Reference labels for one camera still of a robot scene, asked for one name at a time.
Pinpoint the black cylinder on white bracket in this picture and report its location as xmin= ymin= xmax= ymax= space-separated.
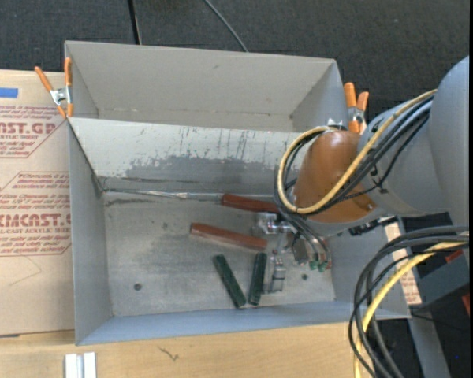
xmin=348 ymin=216 xmax=397 ymax=237

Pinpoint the brown cardboard board red print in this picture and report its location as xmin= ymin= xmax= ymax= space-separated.
xmin=0 ymin=68 xmax=423 ymax=340

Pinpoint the dark green flat block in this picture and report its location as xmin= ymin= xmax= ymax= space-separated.
xmin=247 ymin=252 xmax=269 ymax=306
xmin=212 ymin=254 xmax=248 ymax=310

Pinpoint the grey metal bin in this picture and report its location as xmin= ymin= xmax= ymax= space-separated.
xmin=64 ymin=40 xmax=412 ymax=347

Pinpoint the red-brown flat block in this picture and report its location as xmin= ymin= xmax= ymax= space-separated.
xmin=188 ymin=221 xmax=269 ymax=252
xmin=220 ymin=193 xmax=280 ymax=214

